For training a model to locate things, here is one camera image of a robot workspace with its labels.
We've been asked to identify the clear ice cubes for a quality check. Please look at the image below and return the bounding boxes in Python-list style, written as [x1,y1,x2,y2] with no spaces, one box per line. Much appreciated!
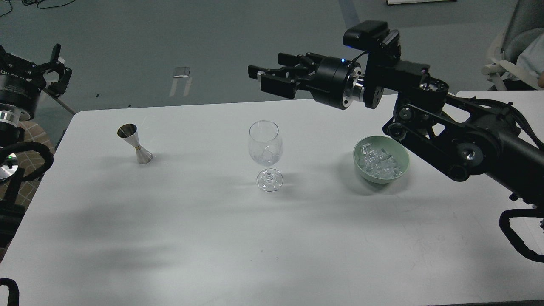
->
[357,143,404,179]

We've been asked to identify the silver floor plate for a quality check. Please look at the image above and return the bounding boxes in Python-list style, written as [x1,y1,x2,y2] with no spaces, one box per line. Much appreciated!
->
[172,66,191,78]

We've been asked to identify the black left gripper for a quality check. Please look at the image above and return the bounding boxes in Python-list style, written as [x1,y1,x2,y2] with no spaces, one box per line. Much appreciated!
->
[0,43,72,124]

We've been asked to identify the beige checked cushion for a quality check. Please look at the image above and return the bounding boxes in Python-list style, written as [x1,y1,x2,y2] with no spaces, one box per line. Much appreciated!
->
[1,121,55,259]

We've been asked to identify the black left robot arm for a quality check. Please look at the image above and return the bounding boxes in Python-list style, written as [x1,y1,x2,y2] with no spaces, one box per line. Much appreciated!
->
[0,43,72,250]

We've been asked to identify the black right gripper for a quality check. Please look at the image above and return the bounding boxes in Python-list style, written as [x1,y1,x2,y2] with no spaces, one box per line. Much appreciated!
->
[248,52,364,110]

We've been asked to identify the black floor cable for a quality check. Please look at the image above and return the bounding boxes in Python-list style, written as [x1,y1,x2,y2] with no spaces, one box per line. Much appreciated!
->
[0,0,77,18]

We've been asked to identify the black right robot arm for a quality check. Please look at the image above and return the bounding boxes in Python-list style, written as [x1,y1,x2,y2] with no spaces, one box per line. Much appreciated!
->
[247,20,544,263]

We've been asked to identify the green bowl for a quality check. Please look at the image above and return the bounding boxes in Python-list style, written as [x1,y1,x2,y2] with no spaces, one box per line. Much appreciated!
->
[352,136,410,184]

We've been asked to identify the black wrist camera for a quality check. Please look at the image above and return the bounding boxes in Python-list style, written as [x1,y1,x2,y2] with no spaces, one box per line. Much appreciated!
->
[343,20,389,51]

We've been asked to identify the steel cocktail jigger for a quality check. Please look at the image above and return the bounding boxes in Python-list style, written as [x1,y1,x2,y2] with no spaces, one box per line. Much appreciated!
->
[117,123,154,164]

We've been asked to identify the white office chair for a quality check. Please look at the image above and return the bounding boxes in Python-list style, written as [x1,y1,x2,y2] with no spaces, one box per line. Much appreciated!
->
[481,0,544,91]

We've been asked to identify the clear wine glass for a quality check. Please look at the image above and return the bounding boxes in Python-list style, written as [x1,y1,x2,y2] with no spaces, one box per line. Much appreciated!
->
[248,120,284,193]

